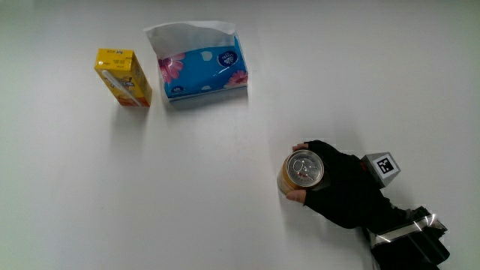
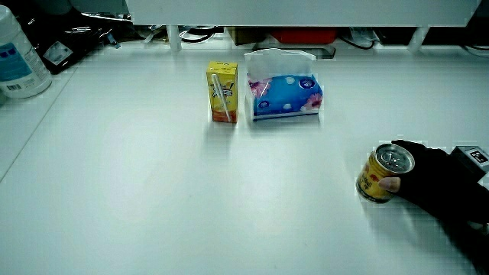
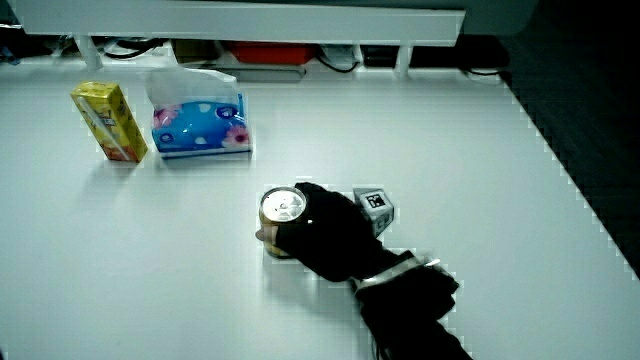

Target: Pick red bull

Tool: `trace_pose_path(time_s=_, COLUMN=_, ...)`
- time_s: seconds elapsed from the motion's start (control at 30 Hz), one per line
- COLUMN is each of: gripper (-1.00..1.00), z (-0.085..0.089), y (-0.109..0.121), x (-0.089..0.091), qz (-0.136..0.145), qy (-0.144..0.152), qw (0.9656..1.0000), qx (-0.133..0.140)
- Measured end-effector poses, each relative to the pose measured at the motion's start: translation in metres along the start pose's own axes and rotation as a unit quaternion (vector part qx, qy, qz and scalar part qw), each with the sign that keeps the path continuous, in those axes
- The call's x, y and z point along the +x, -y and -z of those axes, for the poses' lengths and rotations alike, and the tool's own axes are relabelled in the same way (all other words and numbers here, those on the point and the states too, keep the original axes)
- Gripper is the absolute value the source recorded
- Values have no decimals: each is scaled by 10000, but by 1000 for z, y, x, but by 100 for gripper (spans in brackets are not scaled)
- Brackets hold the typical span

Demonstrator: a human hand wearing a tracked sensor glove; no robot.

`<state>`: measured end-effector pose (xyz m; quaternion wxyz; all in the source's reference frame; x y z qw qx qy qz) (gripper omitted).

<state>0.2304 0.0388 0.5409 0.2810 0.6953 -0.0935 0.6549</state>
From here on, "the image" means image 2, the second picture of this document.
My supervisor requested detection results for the person's right hand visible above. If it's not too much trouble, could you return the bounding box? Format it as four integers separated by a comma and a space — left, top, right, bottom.
377, 139, 489, 225

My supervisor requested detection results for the golden red bull can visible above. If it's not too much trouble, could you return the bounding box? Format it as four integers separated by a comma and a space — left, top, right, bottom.
355, 143, 416, 204

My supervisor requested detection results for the blue floral tissue pack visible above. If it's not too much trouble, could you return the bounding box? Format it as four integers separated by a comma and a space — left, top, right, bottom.
244, 48, 324, 122

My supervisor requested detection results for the red box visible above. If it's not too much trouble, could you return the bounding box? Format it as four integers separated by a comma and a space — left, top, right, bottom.
270, 27, 338, 45

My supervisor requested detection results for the white desk shelf riser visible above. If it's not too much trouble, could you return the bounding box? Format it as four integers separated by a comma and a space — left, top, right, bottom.
125, 0, 483, 53

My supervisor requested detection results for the yellow drink carton with straw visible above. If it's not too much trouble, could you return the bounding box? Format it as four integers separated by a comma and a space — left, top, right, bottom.
206, 60, 239, 124

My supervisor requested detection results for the brown cardboard box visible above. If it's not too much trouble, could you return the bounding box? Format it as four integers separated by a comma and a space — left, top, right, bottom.
225, 26, 268, 47

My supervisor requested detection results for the black plastic bag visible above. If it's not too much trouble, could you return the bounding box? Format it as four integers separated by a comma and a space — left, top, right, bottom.
15, 0, 133, 76

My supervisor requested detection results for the white wipes canister blue label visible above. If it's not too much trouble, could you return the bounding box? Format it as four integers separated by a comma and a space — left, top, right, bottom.
0, 5, 53, 100

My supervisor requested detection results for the black cable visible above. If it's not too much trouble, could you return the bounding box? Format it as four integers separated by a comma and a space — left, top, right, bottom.
178, 26, 225, 44
338, 34, 376, 51

